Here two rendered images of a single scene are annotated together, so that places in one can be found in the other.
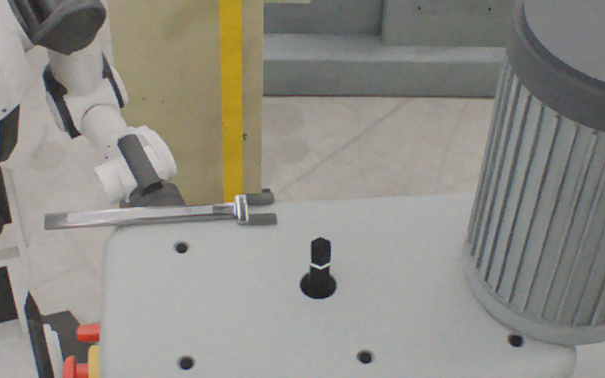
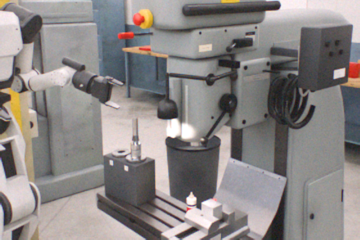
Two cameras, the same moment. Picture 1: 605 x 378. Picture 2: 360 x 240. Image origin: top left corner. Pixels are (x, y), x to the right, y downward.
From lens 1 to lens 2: 1.44 m
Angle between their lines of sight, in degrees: 42
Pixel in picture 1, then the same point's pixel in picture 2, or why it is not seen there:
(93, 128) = (38, 77)
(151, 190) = (82, 69)
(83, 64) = (29, 53)
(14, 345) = (21, 179)
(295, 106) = not seen: hidden behind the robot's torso
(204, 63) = not seen: hidden behind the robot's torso
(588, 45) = not seen: outside the picture
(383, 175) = (77, 217)
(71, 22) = (33, 20)
